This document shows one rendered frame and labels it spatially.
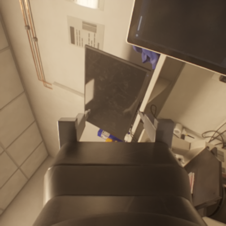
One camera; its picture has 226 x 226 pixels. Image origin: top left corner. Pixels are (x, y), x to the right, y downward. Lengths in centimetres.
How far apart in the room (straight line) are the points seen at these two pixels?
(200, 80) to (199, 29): 67
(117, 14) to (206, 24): 81
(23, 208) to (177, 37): 339
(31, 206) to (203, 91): 317
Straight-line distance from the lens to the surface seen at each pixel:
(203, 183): 65
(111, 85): 104
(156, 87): 108
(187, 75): 102
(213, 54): 41
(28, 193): 353
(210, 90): 107
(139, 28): 40
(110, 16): 116
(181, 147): 84
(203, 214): 64
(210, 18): 38
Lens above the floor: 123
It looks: 10 degrees up
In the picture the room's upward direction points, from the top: 67 degrees counter-clockwise
